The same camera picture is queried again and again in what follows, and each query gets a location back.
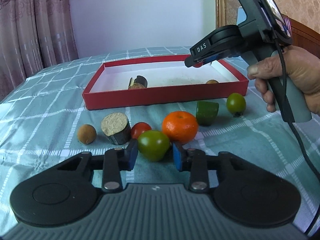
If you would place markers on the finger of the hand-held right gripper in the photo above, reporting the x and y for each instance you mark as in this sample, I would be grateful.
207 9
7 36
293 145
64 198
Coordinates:
190 62

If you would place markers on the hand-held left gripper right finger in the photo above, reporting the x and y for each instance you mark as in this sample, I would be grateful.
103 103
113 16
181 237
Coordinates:
178 158

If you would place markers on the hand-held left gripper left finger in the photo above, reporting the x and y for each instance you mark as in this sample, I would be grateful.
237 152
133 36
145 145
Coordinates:
132 156

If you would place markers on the red cherry tomato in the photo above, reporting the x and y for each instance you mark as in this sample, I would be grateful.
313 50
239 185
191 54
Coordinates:
140 129
198 65

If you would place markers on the green tomato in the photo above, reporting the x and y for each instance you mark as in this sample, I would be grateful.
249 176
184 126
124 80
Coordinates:
236 103
153 145

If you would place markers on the orange tangerine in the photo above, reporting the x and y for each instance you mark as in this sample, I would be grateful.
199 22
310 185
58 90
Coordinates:
180 126

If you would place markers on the eggplant piece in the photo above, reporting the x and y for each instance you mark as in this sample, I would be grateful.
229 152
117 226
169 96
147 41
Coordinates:
138 82
116 127

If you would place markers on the red cardboard box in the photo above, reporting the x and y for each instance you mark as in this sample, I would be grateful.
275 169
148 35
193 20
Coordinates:
162 97

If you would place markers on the brown longan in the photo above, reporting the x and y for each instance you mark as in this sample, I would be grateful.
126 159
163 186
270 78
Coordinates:
86 134
212 81

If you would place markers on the green cucumber piece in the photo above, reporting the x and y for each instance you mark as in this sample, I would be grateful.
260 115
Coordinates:
207 112

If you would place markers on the person's right hand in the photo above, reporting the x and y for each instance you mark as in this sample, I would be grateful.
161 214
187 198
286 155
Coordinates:
301 72

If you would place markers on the wooden headboard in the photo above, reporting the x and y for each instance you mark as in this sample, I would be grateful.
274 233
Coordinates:
305 32

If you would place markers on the pink patterned curtain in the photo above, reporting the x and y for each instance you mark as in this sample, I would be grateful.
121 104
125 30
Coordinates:
30 30

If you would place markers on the gold wall frame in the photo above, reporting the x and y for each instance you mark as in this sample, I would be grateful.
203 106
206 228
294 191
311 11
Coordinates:
221 5

